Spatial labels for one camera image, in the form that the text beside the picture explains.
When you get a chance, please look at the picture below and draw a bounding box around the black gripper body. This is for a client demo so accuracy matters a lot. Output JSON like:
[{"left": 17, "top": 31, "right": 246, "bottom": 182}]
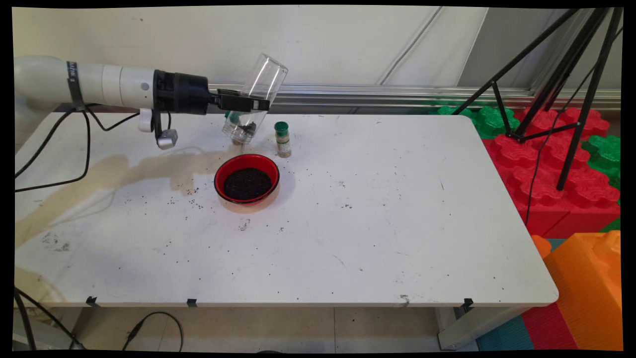
[{"left": 153, "top": 70, "right": 220, "bottom": 116}]

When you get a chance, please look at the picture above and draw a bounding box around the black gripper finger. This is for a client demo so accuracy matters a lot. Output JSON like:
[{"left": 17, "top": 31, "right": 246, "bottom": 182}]
[{"left": 217, "top": 89, "right": 271, "bottom": 112}]

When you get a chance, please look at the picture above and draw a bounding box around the clear plastic jar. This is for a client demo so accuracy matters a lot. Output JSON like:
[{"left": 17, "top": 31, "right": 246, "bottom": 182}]
[{"left": 222, "top": 54, "right": 289, "bottom": 145}]

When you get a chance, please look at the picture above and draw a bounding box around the green-capped spice bottle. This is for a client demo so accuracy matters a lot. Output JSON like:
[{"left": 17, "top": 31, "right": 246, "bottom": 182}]
[
  {"left": 224, "top": 110, "right": 246, "bottom": 146},
  {"left": 275, "top": 121, "right": 293, "bottom": 159}
]

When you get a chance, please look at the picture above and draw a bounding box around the red bowl with black rim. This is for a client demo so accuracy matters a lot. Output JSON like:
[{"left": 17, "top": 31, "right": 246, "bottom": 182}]
[{"left": 214, "top": 154, "right": 281, "bottom": 205}]

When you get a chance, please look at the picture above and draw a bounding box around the large black seed heap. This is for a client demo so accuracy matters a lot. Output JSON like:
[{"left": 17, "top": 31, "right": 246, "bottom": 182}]
[{"left": 223, "top": 168, "right": 273, "bottom": 201}]

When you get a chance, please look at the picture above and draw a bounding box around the white table leg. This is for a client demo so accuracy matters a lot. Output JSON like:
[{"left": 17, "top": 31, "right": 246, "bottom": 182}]
[
  {"left": 436, "top": 306, "right": 528, "bottom": 351},
  {"left": 14, "top": 312, "right": 75, "bottom": 350}
]

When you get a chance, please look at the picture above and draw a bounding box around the black tripod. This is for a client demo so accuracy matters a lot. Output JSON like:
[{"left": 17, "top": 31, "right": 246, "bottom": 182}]
[{"left": 452, "top": 7, "right": 623, "bottom": 192}]

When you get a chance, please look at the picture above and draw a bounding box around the teal foam block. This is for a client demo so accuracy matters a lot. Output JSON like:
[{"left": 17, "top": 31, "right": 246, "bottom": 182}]
[{"left": 476, "top": 315, "right": 535, "bottom": 351}]

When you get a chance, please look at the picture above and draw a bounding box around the orange foam block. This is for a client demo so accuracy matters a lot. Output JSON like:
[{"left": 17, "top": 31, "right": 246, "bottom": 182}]
[{"left": 531, "top": 230, "right": 623, "bottom": 351}]

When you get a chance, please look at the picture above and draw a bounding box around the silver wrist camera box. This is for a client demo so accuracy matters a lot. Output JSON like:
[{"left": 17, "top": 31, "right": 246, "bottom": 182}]
[{"left": 138, "top": 108, "right": 179, "bottom": 151}]

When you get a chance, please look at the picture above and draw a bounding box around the black cable strap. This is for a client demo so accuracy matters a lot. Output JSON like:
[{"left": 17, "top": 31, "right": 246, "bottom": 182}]
[{"left": 66, "top": 61, "right": 86, "bottom": 111}]

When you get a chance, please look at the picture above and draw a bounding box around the aluminium wall rail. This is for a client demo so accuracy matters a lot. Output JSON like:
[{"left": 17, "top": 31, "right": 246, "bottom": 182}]
[{"left": 14, "top": 79, "right": 622, "bottom": 113}]

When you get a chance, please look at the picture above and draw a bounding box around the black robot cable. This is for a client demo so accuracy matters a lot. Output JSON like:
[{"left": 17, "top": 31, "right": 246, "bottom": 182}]
[{"left": 14, "top": 104, "right": 172, "bottom": 193}]

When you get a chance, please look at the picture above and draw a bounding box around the black floor cable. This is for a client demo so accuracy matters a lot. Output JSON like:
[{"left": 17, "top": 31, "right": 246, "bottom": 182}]
[{"left": 122, "top": 312, "right": 183, "bottom": 352}]

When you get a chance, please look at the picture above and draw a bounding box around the black cable with metal connector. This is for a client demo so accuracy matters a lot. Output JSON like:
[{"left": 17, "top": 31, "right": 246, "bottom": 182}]
[{"left": 14, "top": 286, "right": 88, "bottom": 351}]

